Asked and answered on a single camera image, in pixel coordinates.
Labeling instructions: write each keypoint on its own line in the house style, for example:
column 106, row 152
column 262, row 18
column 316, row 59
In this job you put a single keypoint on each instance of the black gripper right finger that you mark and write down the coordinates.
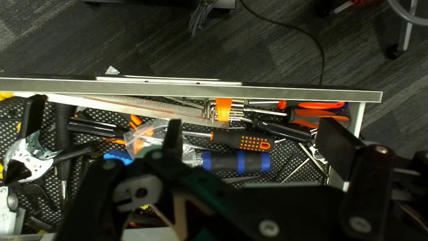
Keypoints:
column 369, row 178

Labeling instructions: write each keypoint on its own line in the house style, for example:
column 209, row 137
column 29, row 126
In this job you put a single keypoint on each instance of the clear plastic bag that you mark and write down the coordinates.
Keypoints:
column 142, row 133

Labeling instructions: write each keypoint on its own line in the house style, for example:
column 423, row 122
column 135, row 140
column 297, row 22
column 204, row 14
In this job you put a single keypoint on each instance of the grey metal tool drawer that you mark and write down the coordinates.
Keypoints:
column 267, row 91

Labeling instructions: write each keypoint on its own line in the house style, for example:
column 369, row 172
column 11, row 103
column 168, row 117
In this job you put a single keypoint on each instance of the silver metal clamp tool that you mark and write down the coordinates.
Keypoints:
column 8, row 214

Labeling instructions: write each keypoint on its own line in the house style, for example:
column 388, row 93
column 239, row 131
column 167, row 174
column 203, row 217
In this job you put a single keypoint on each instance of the hex key set orange holder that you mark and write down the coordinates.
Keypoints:
column 223, row 109

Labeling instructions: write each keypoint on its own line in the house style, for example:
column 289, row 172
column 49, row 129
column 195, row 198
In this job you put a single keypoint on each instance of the long metal ruler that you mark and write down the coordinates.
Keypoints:
column 147, row 107

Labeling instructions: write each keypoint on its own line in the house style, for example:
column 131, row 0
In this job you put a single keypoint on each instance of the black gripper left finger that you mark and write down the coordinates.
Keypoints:
column 95, row 196

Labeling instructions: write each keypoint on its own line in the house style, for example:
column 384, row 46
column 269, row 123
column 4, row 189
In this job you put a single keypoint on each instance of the silver locking pliers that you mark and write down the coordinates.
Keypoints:
column 31, row 156

